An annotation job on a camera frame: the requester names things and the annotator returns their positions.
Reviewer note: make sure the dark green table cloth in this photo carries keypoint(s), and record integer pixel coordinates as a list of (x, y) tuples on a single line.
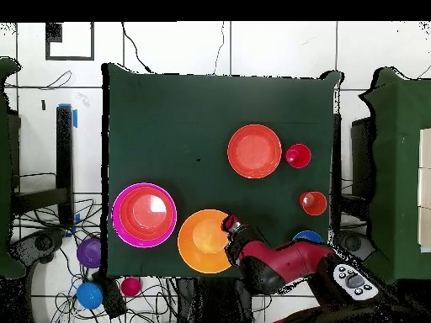
[(202, 101)]

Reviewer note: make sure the orange plastic bowl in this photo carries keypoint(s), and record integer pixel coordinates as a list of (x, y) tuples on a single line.
[(202, 242)]

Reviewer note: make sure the large magenta plastic bowl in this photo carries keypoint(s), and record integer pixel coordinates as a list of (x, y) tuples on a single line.
[(115, 218)]

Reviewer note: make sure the small dark blue bowl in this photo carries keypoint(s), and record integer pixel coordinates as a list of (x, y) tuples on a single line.
[(308, 236)]

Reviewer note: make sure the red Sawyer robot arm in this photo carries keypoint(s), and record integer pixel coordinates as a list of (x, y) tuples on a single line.
[(289, 262)]

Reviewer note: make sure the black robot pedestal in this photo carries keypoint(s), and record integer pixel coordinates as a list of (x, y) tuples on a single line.
[(215, 299)]

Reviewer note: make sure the purple plastic bowl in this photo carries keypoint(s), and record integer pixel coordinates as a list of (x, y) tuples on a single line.
[(89, 252)]

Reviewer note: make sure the light blue plastic bowl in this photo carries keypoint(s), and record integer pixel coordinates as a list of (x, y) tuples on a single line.
[(89, 295)]

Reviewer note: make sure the orange plastic cup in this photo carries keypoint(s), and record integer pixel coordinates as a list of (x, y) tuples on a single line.
[(313, 203)]

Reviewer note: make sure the red plastic cup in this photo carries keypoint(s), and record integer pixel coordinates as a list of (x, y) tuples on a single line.
[(298, 155)]

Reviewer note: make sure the white panel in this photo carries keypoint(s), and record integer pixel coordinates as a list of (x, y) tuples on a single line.
[(425, 188)]

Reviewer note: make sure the black stand frame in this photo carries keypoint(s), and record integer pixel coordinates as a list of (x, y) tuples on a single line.
[(64, 161)]

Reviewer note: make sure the small magenta plastic bowl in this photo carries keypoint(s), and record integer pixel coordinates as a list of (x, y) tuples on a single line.
[(130, 286)]

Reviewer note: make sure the orange-red plastic bowl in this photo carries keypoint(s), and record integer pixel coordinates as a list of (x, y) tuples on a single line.
[(146, 213), (254, 151)]

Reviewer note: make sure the black power adapter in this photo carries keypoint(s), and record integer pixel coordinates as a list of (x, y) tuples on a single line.
[(112, 299)]

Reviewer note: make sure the neighbouring green cloth table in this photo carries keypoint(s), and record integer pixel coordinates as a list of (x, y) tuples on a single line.
[(5, 168), (397, 168)]

